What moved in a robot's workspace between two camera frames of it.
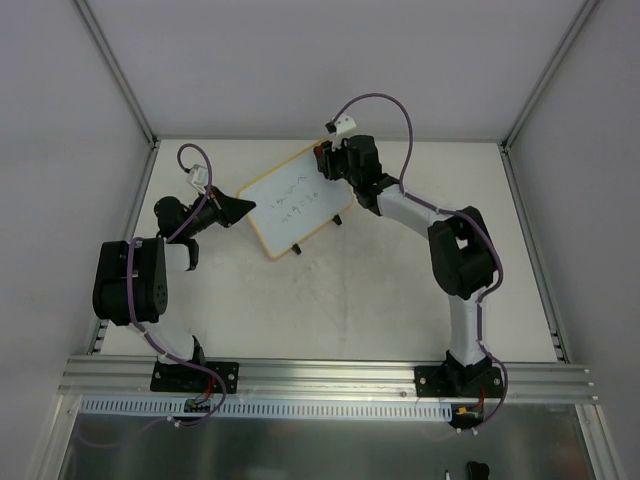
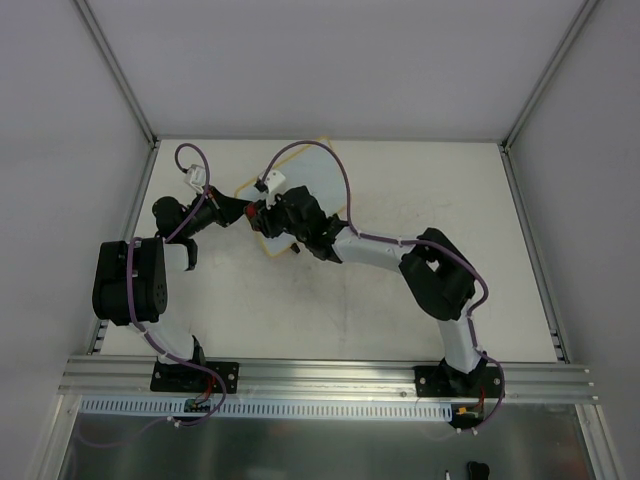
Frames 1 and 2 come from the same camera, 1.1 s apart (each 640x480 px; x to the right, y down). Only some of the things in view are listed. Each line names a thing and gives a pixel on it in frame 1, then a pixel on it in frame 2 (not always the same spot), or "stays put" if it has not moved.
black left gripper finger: [235, 210] stays put
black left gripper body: [218, 207] stays put
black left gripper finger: [235, 203] stays put
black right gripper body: [329, 160] → [272, 218]
